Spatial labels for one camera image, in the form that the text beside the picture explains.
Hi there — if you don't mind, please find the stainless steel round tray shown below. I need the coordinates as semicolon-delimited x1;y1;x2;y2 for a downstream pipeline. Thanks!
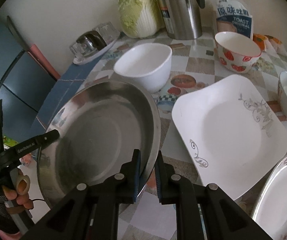
37;80;161;207

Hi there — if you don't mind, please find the floral round plate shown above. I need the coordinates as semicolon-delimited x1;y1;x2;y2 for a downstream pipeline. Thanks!
251;155;287;239

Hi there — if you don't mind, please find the strawberry pattern bowl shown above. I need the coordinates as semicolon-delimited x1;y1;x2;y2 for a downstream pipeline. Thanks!
214;31;262;74

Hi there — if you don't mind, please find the person's left hand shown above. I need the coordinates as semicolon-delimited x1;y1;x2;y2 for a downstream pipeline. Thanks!
0;168;34;233

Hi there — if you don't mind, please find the white square plate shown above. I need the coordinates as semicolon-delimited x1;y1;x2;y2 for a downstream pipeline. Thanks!
172;75;287;199

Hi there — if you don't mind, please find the small white bowl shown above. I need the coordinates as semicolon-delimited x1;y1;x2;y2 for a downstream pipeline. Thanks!
114;43;172;93

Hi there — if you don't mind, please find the checkered tablecloth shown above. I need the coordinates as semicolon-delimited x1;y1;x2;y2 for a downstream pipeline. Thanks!
32;29;287;239

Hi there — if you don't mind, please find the napa cabbage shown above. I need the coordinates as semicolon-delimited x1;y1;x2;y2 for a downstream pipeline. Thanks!
118;0;165;38

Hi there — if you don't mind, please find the stainless steel thermos jug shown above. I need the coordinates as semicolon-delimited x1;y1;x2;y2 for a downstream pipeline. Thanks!
157;0;205;40

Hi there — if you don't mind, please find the orange snack packet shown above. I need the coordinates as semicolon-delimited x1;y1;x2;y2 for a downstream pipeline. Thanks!
253;34;274;52
266;35;287;57

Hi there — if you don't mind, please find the toast bread bag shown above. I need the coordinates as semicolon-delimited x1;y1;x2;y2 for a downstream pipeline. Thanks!
213;0;254;39

